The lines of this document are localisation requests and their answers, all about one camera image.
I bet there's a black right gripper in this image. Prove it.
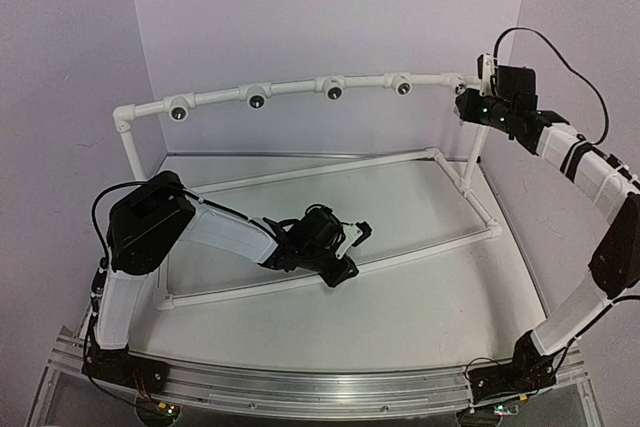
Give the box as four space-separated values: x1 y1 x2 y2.
454 84 511 128

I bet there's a white PVC pipe frame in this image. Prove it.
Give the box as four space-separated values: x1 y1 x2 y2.
112 70 503 312

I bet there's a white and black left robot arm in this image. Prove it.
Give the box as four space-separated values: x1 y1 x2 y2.
82 171 372 393

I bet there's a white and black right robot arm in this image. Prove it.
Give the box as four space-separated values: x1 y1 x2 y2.
455 54 639 404

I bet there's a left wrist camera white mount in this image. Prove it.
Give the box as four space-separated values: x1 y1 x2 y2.
335 221 372 259

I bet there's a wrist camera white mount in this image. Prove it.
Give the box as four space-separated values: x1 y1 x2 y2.
476 53 498 97
335 221 372 259

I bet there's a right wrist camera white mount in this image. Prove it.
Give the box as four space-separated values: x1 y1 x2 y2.
476 53 498 97

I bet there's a black right camera cable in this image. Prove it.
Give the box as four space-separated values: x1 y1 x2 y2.
492 26 611 146

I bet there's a black camera cable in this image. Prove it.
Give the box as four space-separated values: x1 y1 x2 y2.
90 181 151 338
492 26 611 146

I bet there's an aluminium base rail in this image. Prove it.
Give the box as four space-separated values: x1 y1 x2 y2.
27 335 602 426

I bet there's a black left camera cable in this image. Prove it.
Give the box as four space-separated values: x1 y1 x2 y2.
90 181 151 338

